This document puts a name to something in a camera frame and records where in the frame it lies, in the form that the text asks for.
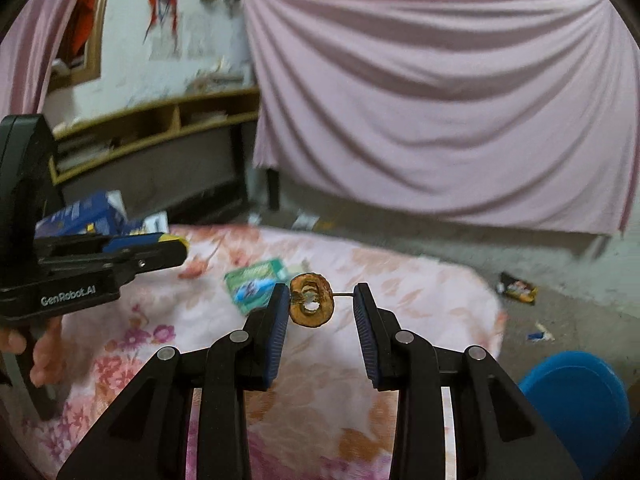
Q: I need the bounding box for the green blue snack wrapper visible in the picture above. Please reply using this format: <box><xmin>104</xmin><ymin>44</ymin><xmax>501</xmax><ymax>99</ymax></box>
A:
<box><xmin>224</xmin><ymin>259</ymin><xmax>288</xmax><ymax>315</ymax></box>

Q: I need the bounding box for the brown fruit peel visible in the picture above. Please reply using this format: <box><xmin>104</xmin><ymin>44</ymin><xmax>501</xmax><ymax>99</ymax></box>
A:
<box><xmin>290</xmin><ymin>273</ymin><xmax>334</xmax><ymax>328</ymax></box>

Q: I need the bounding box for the person left hand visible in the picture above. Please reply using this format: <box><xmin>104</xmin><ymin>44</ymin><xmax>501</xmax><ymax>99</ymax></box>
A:
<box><xmin>0</xmin><ymin>318</ymin><xmax>64</xmax><ymax>387</ymax></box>

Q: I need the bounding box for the blue cardboard box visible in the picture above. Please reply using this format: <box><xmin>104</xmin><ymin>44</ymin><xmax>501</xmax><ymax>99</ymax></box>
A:
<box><xmin>35</xmin><ymin>190</ymin><xmax>169</xmax><ymax>238</ymax></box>

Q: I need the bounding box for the floral pink blanket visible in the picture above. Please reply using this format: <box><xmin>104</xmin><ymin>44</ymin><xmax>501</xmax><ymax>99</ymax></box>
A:
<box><xmin>8</xmin><ymin>224</ymin><xmax>509</xmax><ymax>480</ymax></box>

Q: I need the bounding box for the floor snack wrapper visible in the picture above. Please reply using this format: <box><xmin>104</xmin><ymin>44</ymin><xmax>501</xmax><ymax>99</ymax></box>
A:
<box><xmin>497</xmin><ymin>272</ymin><xmax>538</xmax><ymax>304</ymax></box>

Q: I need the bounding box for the stack of books papers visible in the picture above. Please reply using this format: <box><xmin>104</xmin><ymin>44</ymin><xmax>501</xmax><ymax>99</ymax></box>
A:
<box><xmin>186</xmin><ymin>56</ymin><xmax>254</xmax><ymax>94</ymax></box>

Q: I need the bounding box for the blue plastic bin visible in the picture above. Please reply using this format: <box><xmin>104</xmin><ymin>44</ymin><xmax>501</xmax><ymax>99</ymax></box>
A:
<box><xmin>520</xmin><ymin>351</ymin><xmax>631</xmax><ymax>479</ymax></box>

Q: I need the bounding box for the pink door curtain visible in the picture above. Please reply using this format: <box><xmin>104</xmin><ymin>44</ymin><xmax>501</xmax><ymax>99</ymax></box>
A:
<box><xmin>1</xmin><ymin>0</ymin><xmax>77</xmax><ymax>116</ymax></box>

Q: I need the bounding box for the wooden wall shelf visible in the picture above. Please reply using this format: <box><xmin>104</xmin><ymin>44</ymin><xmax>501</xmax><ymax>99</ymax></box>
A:
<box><xmin>49</xmin><ymin>87</ymin><xmax>260</xmax><ymax>216</ymax></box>

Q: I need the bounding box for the red tassel wall ornament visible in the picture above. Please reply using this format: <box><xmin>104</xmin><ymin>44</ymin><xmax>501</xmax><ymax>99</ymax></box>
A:
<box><xmin>144</xmin><ymin>0</ymin><xmax>178</xmax><ymax>48</ymax></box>

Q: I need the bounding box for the pink hanging wall sheet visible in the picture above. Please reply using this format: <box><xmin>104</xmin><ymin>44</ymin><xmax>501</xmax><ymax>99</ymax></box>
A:
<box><xmin>242</xmin><ymin>0</ymin><xmax>639</xmax><ymax>235</ymax></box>

